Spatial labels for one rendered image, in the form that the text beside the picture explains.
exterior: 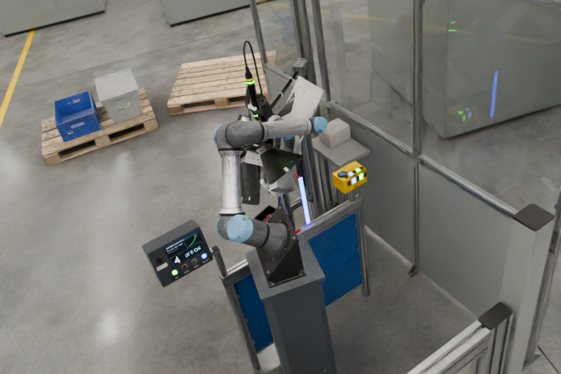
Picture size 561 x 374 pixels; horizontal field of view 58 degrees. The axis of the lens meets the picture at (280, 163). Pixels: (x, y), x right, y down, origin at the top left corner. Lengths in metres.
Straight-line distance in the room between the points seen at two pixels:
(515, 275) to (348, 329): 2.50
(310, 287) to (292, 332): 0.30
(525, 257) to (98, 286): 3.59
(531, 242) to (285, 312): 1.72
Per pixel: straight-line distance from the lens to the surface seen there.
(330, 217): 2.83
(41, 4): 9.94
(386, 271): 3.66
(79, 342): 3.91
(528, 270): 0.93
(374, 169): 3.40
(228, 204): 2.31
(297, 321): 2.55
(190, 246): 2.38
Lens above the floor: 2.80
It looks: 37 degrees down
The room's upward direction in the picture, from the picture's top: 12 degrees counter-clockwise
